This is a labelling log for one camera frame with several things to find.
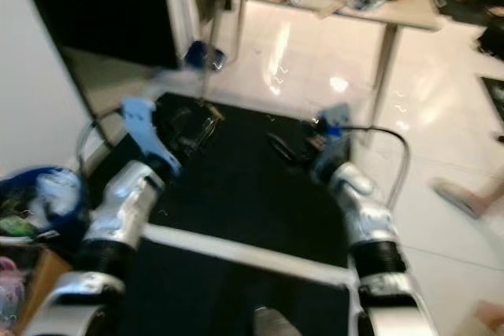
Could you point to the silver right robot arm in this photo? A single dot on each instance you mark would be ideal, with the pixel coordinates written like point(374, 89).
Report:
point(372, 226)

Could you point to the green wrapper trash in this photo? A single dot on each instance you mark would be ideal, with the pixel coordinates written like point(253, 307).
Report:
point(17, 227)

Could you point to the small blue object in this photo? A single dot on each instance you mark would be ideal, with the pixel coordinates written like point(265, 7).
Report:
point(202, 55)

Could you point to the person bare foot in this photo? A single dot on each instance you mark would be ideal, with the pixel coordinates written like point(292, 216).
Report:
point(491, 316)

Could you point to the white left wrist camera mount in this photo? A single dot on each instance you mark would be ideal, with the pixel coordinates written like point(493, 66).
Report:
point(146, 127)

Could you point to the white plastic bag trash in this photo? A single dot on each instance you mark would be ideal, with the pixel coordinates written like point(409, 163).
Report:
point(61, 194)

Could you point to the person foot in slipper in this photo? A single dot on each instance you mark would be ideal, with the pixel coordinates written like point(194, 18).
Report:
point(465, 194)

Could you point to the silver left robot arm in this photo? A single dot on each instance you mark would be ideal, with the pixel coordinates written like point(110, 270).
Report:
point(126, 202)

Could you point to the black bag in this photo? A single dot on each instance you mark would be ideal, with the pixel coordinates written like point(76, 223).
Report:
point(492, 41)

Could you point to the blue rubbish bucket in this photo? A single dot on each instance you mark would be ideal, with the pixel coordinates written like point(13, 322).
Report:
point(24, 186)

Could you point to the pink plastic item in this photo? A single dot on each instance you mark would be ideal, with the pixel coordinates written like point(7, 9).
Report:
point(12, 293)

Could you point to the black flat panel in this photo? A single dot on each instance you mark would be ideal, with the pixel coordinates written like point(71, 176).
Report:
point(494, 104)

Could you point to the brown cardboard box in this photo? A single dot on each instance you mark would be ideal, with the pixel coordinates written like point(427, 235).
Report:
point(47, 289)

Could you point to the beige table with metal legs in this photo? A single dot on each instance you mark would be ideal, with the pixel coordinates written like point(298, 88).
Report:
point(409, 12)

